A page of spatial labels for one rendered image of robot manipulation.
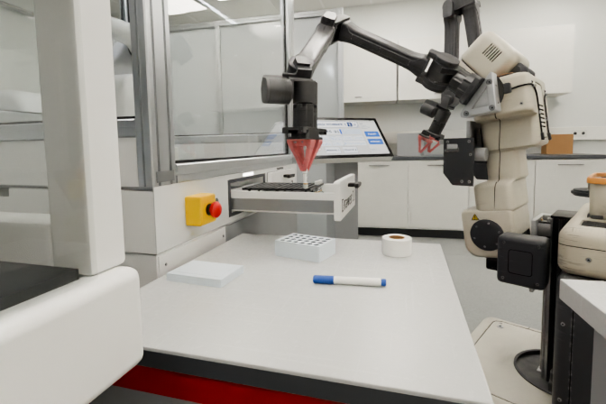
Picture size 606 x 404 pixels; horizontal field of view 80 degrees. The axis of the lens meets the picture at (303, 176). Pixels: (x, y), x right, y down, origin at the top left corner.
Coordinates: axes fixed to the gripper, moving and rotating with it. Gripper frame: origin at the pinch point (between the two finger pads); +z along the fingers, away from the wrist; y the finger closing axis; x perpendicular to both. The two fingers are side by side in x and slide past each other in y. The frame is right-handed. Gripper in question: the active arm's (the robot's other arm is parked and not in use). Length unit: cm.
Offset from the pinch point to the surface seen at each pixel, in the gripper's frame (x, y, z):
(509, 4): 21, -419, -177
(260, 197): -22.7, -11.8, 9.7
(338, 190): 0.9, -16.4, 6.7
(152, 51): -23.9, 22.6, -24.5
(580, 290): 53, -8, 21
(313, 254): 3.4, 1.4, 19.8
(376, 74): -109, -339, -97
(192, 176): -26.1, 10.6, 2.5
